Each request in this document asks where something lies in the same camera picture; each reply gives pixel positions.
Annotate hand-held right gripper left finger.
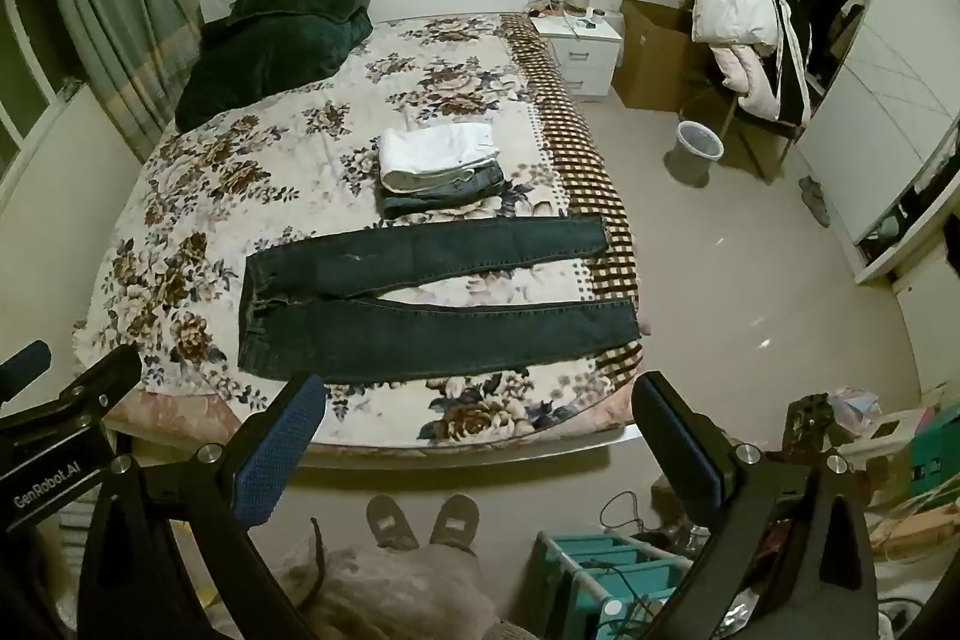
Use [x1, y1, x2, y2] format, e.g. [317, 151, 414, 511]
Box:
[77, 372, 329, 640]

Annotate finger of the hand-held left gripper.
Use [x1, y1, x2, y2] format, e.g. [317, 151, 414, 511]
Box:
[0, 346, 143, 432]
[0, 340, 53, 402]

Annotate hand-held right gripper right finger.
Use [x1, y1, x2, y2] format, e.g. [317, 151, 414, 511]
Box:
[632, 371, 880, 640]

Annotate dark blue jeans pants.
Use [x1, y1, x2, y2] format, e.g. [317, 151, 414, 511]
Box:
[237, 215, 641, 384]

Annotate folded white pants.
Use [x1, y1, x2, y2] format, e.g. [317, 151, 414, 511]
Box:
[377, 122, 501, 193]

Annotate dark patterned bag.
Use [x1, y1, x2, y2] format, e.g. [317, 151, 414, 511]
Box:
[784, 394, 839, 457]

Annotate teal storage rack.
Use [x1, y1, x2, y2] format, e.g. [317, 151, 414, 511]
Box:
[536, 531, 695, 640]

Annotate person's pink fleece clothing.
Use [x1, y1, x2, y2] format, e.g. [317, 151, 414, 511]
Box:
[270, 518, 500, 640]

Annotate pink white paper pile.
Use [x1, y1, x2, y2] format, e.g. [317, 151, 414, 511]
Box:
[825, 389, 884, 435]

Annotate floral blanket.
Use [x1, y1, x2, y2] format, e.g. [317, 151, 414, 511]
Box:
[73, 12, 653, 450]

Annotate teal cardboard box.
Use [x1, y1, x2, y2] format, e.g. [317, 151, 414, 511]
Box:
[909, 405, 960, 498]

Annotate window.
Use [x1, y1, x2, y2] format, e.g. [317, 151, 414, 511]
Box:
[0, 0, 76, 184]

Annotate pair of grey slippers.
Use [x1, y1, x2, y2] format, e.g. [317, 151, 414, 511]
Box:
[799, 175, 832, 229]

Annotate grey waste bin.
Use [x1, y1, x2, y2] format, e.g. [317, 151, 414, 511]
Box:
[666, 120, 725, 185]

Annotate wooden chair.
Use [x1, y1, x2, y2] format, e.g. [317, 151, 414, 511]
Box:
[679, 77, 803, 184]

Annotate folded light blue jeans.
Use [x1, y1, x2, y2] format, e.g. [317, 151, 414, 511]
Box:
[379, 160, 507, 221]

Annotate brown checkered bedsheet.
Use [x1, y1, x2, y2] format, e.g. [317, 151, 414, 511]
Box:
[499, 12, 653, 386]

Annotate grey green curtain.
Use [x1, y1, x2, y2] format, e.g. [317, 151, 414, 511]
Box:
[37, 0, 200, 161]

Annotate dark green pillows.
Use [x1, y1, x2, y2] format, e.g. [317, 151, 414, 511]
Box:
[174, 0, 376, 131]

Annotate pink garment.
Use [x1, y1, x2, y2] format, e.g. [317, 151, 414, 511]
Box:
[711, 44, 785, 120]

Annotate brown cardboard box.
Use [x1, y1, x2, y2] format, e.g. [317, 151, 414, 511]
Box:
[611, 0, 713, 112]

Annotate white nightstand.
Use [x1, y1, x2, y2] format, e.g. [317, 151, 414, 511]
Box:
[531, 14, 625, 103]

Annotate white wardrobe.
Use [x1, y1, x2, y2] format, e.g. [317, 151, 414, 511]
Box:
[791, 0, 960, 285]

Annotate black garment with white stripe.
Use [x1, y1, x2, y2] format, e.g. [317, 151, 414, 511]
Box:
[750, 0, 815, 127]

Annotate white puffy jacket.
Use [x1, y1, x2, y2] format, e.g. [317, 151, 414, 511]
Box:
[691, 0, 781, 45]

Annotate dark hanging clothes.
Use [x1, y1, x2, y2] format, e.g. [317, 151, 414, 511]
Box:
[801, 0, 863, 86]

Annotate white bed frame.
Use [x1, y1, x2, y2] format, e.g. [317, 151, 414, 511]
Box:
[112, 419, 646, 472]

